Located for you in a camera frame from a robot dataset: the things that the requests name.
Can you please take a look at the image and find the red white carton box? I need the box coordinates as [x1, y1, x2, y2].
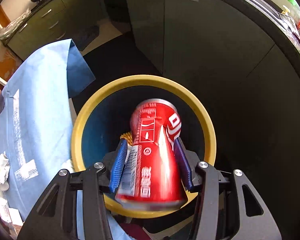
[0, 198, 23, 226]

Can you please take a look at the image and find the yellow-rimmed dark trash bin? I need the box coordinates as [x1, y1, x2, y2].
[71, 75, 216, 218]

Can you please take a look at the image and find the crumpled white snack wrapper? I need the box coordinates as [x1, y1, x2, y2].
[0, 152, 10, 198]

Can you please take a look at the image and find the dark floor mat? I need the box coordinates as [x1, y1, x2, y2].
[72, 25, 100, 51]

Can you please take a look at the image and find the blue star-print tablecloth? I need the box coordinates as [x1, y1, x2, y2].
[0, 38, 128, 240]

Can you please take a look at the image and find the clear plastic bag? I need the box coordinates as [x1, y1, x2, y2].
[0, 8, 31, 40]

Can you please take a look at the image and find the crushed red cola can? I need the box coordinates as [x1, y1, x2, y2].
[115, 99, 187, 211]

